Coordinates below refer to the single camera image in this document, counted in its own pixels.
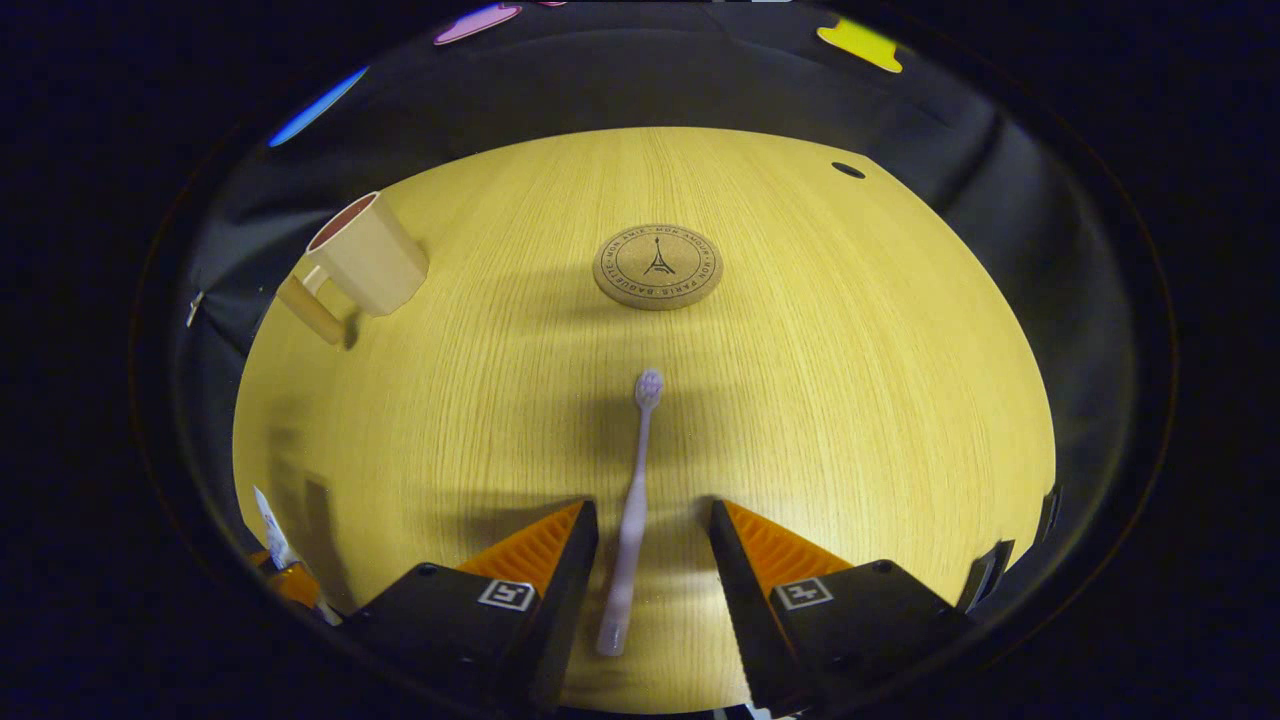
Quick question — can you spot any round cork coaster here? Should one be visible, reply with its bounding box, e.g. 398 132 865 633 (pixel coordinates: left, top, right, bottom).
592 223 724 312

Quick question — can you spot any pale purple toothbrush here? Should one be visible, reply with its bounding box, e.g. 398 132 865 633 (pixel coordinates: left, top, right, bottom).
596 369 665 658

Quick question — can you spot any beige cup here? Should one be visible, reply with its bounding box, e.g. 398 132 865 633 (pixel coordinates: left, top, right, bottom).
276 191 431 347

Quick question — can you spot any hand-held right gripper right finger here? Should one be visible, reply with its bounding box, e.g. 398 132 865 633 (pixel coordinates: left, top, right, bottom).
708 498 971 716

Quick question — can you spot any white toothpaste tube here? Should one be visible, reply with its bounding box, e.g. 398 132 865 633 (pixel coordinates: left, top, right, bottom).
252 486 296 571

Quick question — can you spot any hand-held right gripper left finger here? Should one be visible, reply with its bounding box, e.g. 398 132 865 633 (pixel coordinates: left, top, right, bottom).
345 500 599 713

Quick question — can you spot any black backdrop cloth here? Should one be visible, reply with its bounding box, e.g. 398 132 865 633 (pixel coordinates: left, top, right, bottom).
150 0 1161 621

